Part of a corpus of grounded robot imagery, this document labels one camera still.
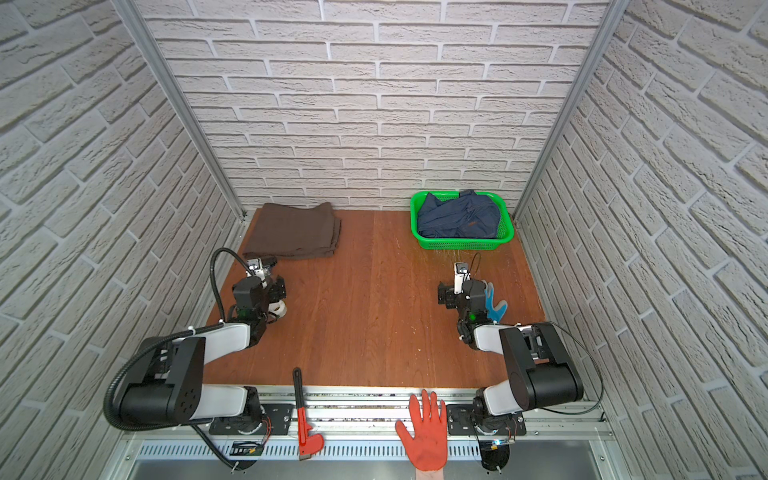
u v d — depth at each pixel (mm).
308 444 694
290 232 1130
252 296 682
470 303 702
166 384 430
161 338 456
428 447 693
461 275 794
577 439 750
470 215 1100
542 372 444
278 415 741
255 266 788
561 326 487
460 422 740
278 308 906
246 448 725
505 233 1057
